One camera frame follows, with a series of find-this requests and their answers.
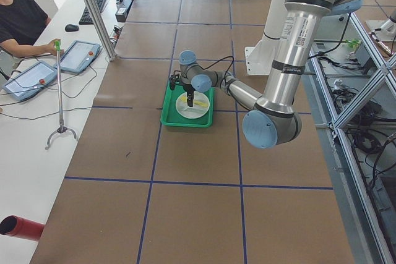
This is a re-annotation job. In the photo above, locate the person in black shirt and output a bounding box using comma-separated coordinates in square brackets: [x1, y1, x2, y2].
[1, 0, 51, 58]

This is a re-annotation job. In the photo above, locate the blue teach pendant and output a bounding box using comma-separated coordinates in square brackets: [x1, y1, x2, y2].
[2, 61, 58, 101]
[60, 40, 100, 74]

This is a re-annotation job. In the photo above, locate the green plastic tray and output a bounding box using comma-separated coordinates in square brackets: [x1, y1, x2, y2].
[160, 86, 214, 128]

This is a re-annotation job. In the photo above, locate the pale grey plastic fork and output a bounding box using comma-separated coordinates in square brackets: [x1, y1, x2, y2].
[178, 106, 208, 113]

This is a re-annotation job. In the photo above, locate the red cylinder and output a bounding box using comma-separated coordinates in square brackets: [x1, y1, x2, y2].
[1, 215, 45, 242]

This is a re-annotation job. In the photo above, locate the aluminium side frame rail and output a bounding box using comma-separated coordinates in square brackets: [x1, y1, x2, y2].
[307, 14, 395, 263]

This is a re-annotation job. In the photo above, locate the near blue teach pendant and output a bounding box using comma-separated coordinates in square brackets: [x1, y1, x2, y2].
[2, 61, 58, 101]

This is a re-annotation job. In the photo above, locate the metal reacher grabber tool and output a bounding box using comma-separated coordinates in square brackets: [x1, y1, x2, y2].
[45, 40, 77, 150]

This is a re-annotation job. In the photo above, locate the aluminium frame post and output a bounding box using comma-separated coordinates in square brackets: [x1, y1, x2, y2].
[84, 0, 116, 61]

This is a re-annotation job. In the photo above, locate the black computer box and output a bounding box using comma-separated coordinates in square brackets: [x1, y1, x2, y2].
[115, 0, 132, 23]

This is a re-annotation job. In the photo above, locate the black orange power strip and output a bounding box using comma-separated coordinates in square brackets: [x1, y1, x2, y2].
[112, 25, 122, 40]

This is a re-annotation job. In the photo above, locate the far blue teach pendant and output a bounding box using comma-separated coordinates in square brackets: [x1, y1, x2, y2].
[60, 40, 100, 74]

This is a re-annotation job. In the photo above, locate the black computer mouse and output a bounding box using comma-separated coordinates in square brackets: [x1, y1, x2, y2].
[64, 24, 79, 32]

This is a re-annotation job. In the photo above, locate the black keyboard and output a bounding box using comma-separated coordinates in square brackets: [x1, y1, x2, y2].
[78, 0, 108, 25]

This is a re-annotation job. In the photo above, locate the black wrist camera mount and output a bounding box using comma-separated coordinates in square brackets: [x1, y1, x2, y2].
[169, 70, 180, 90]

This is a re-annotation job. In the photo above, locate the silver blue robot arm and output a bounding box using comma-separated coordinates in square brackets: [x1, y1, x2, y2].
[170, 0, 363, 148]

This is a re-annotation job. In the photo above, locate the person's hand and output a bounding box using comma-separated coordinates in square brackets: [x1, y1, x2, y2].
[45, 39, 64, 56]

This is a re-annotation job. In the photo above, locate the yellow plastic spoon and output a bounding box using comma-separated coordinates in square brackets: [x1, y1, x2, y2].
[180, 96, 209, 108]

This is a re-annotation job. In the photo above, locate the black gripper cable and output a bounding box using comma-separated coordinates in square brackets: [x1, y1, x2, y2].
[197, 56, 235, 76]

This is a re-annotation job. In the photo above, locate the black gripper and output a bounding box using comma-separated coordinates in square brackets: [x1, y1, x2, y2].
[180, 82, 195, 106]

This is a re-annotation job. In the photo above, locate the white round plate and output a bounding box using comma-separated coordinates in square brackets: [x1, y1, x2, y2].
[175, 92, 210, 119]

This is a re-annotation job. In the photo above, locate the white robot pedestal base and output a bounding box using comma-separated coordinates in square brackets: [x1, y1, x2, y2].
[245, 0, 287, 75]

